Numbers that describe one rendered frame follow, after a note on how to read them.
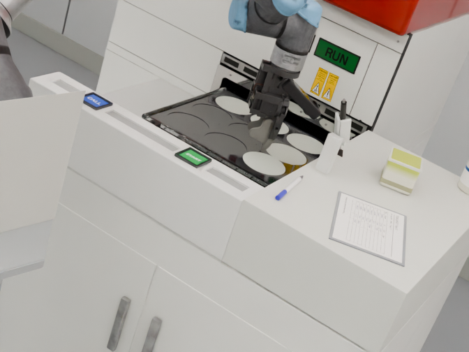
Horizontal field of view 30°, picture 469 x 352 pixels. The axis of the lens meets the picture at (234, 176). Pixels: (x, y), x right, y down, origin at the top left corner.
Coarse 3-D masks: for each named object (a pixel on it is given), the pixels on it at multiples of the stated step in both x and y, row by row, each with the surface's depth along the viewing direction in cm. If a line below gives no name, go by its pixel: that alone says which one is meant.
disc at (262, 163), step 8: (248, 152) 199; (256, 152) 201; (248, 160) 196; (256, 160) 197; (264, 160) 198; (272, 160) 200; (256, 168) 193; (264, 168) 195; (272, 168) 196; (280, 168) 197
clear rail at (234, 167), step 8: (160, 128) 199; (168, 128) 198; (176, 136) 197; (184, 136) 196; (192, 144) 195; (208, 152) 194; (216, 160) 193; (224, 160) 192; (232, 168) 191; (240, 168) 191; (248, 176) 190; (256, 176) 189; (264, 184) 188
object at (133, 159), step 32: (96, 128) 179; (128, 128) 178; (96, 160) 181; (128, 160) 177; (160, 160) 173; (128, 192) 179; (160, 192) 175; (192, 192) 171; (224, 192) 167; (192, 224) 173; (224, 224) 169
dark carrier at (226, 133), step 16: (208, 96) 222; (160, 112) 204; (176, 112) 207; (192, 112) 210; (208, 112) 213; (224, 112) 216; (176, 128) 199; (192, 128) 202; (208, 128) 205; (224, 128) 207; (240, 128) 211; (288, 128) 220; (208, 144) 197; (224, 144) 200; (240, 144) 202; (256, 144) 205; (288, 144) 211; (240, 160) 195; (272, 176) 193
